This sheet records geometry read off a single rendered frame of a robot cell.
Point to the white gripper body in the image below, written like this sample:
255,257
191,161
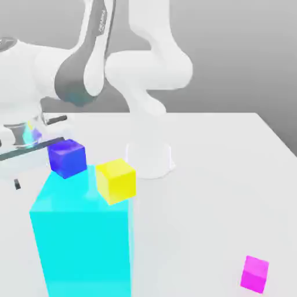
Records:
25,160

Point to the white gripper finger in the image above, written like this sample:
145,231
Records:
17,184

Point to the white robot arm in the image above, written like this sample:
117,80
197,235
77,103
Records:
148,69

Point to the small blue cube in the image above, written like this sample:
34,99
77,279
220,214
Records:
67,160

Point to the small yellow cube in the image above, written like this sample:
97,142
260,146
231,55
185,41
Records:
116,181

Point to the small magenta cube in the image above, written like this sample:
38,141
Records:
254,275

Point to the large cyan box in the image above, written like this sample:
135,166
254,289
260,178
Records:
83,243

